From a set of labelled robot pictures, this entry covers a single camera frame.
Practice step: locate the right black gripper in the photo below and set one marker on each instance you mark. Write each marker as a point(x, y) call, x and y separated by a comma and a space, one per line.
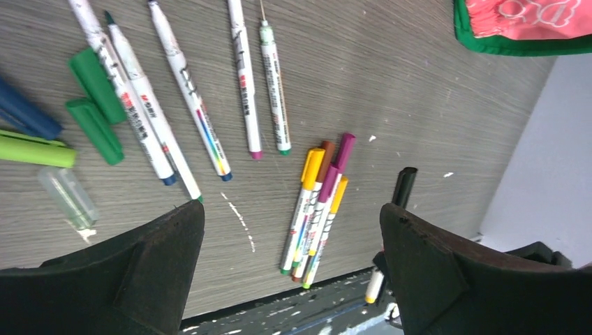
point(540, 252)

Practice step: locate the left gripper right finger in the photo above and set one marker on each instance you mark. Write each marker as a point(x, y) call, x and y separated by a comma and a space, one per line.
point(447, 284)

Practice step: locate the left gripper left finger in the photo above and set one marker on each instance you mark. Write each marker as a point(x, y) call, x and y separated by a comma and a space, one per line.
point(135, 283)

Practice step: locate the black cap marker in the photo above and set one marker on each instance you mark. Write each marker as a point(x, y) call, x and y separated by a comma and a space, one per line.
point(381, 279)

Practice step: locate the clear pen cap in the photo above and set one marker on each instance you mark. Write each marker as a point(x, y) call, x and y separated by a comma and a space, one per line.
point(68, 194)

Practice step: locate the short yellow cap marker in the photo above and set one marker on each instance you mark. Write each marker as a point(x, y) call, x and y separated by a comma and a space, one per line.
point(317, 251)

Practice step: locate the green clip cap marker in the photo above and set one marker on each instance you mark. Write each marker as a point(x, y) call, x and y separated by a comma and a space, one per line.
point(109, 59)

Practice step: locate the green clip pen cap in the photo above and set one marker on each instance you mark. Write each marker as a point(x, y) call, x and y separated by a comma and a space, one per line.
point(97, 129)

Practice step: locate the lime pen cap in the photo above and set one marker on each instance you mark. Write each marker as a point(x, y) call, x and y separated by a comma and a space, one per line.
point(29, 149)

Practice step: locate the clear cap marker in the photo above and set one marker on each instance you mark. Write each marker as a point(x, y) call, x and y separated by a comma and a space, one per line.
point(270, 59)

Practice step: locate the green plain pen cap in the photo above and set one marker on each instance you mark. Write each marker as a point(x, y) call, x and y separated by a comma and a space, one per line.
point(92, 78)

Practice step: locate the blue pen cap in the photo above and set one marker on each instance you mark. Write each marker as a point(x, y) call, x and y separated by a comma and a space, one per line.
point(25, 116)

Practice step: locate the lime cap marker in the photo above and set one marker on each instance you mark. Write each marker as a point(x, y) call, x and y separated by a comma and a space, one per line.
point(193, 99)

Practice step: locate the blue cap marker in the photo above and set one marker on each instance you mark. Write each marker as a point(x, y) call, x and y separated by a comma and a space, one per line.
point(245, 77)

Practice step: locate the lower magenta cap marker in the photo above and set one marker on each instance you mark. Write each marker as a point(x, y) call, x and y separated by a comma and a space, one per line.
point(314, 221)

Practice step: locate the magenta cap marker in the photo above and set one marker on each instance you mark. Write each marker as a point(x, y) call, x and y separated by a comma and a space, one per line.
point(314, 221)
point(347, 142)

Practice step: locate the upper magenta cap marker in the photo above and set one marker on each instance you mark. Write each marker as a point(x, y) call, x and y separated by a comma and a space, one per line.
point(347, 142)

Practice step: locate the brown cap marker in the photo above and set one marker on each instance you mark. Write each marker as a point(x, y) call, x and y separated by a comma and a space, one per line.
point(330, 148)

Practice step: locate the yellow clip cap marker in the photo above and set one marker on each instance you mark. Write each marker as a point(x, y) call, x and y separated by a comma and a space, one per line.
point(303, 203)

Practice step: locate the green garment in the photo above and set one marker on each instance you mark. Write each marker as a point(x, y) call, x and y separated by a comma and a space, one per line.
point(499, 45)

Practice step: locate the pink patterned jacket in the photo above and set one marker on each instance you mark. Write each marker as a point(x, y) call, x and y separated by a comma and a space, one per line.
point(530, 20)

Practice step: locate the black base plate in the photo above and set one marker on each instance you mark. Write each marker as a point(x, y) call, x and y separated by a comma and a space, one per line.
point(332, 306)

